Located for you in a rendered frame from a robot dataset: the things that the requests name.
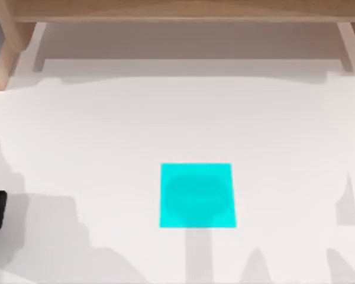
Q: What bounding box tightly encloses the wooden cupboard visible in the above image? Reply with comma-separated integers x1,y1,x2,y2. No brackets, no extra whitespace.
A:
6,0,355,73

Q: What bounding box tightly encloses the flat cyan square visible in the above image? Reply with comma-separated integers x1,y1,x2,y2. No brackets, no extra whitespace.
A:
159,162,238,229

